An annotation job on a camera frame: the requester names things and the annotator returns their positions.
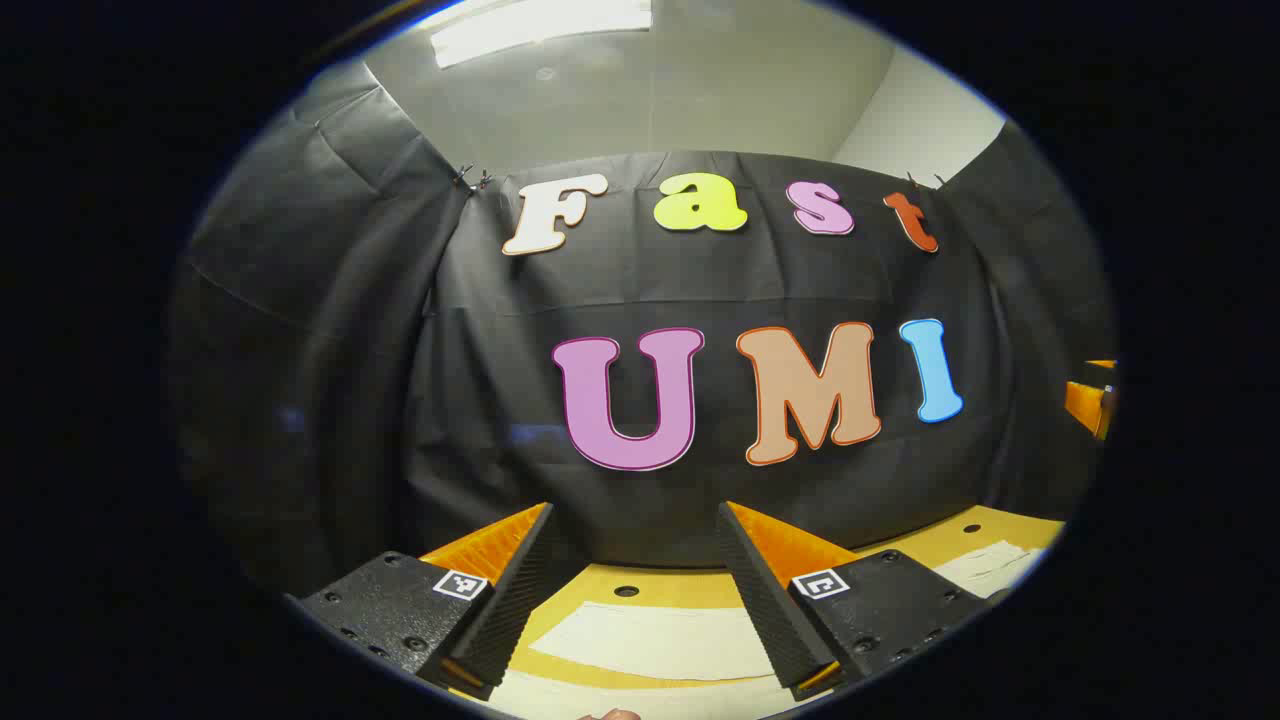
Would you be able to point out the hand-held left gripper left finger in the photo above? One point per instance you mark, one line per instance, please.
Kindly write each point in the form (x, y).
(515, 590)

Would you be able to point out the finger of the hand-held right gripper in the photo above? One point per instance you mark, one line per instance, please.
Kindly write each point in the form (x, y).
(1085, 405)

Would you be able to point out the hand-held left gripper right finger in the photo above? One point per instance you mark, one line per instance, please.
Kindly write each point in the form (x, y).
(765, 600)

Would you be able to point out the white jeans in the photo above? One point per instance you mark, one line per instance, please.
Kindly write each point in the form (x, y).
(660, 640)

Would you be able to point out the black backdrop cloth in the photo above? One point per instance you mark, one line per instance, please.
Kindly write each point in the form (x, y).
(620, 280)

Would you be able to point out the ceiling light panel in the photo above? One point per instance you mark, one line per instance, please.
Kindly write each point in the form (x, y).
(540, 25)

